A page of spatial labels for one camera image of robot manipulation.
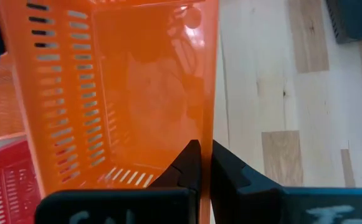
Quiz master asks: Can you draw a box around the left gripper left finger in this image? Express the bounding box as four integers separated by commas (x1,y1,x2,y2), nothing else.
34,139,202,224

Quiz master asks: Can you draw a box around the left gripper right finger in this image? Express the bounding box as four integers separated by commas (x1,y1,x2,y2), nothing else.
210,140,362,224

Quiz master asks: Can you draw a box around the orange plastic slotted basket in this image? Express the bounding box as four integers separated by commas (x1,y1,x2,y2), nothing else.
0,52,27,141
0,0,221,224

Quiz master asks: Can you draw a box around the red plastic slotted basket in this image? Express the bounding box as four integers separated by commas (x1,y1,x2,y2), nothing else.
0,136,43,224

